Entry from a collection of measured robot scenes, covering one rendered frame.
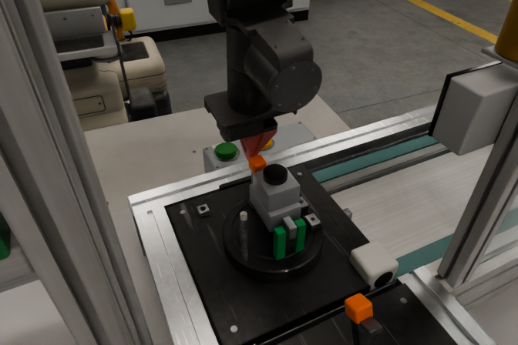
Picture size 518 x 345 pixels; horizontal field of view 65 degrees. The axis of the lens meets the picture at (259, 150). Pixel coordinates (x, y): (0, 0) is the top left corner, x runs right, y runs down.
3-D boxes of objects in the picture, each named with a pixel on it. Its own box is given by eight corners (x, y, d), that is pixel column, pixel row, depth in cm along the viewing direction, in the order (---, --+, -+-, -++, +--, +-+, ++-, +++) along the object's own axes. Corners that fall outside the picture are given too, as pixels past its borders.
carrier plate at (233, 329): (168, 216, 63) (166, 206, 62) (303, 172, 71) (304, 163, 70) (225, 360, 46) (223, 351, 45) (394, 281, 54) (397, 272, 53)
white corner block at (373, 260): (345, 268, 56) (350, 249, 53) (372, 256, 57) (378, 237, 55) (366, 296, 52) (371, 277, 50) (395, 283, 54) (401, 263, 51)
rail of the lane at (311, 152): (138, 237, 71) (125, 192, 64) (499, 116, 101) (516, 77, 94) (145, 261, 67) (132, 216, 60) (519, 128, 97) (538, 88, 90)
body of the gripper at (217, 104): (297, 117, 51) (304, 65, 46) (222, 139, 48) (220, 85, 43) (274, 90, 55) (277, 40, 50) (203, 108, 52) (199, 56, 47)
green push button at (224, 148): (212, 153, 75) (211, 145, 74) (232, 147, 76) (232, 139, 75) (220, 166, 72) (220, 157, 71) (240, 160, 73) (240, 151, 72)
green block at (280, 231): (272, 253, 53) (273, 228, 50) (280, 250, 53) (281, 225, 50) (276, 260, 52) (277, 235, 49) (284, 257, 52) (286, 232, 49)
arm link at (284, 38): (281, -62, 41) (200, -43, 38) (348, -22, 33) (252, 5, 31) (282, 45, 49) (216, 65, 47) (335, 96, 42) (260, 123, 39)
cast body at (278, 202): (249, 199, 55) (247, 160, 51) (277, 190, 57) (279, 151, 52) (277, 245, 49) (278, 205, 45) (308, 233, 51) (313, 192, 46)
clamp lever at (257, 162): (247, 195, 59) (247, 156, 54) (260, 192, 60) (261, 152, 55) (258, 213, 57) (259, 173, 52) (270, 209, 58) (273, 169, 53)
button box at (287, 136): (204, 172, 79) (201, 146, 75) (299, 143, 86) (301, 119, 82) (216, 195, 74) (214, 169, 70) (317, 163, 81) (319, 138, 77)
